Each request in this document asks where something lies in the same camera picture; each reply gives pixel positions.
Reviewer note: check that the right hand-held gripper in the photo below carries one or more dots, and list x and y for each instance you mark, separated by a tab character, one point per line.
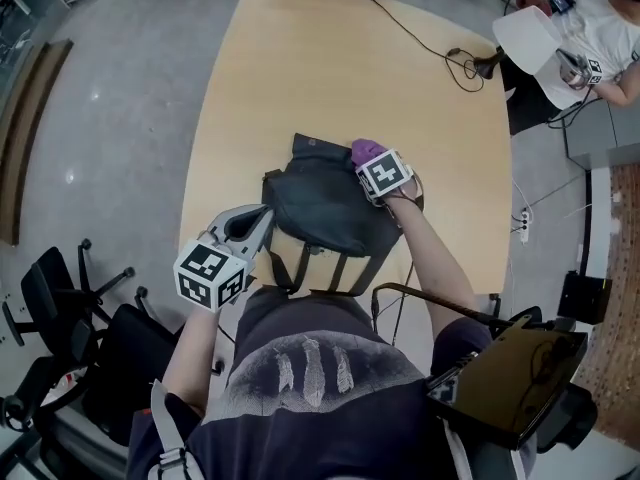
382	173

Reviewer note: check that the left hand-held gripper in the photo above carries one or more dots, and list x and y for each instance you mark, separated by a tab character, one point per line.
210	273

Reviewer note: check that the purple cloth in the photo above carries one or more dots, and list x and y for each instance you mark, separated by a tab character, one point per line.
364	149

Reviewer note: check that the black fabric bag with straps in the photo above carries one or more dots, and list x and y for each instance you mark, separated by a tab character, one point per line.
320	203

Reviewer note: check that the person's left forearm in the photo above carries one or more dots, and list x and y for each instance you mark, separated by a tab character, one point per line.
192	358

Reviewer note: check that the person's right forearm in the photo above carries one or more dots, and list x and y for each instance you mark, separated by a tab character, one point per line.
430	258

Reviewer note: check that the white power strip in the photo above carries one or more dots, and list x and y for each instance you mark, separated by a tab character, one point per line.
525	225

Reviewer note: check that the person's dark printed shirt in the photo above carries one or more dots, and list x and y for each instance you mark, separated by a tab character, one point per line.
320	418

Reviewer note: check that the white shade table lamp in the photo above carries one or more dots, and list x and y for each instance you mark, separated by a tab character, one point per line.
525	38

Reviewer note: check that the grey metal cabinet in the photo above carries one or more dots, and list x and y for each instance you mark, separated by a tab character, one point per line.
600	128

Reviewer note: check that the black box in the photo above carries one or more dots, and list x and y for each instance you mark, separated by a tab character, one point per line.
582	298

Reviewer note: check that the wooden planks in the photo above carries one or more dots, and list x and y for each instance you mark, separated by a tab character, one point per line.
20	133

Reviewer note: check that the black chest-mounted device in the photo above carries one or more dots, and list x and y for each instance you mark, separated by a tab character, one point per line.
515	378

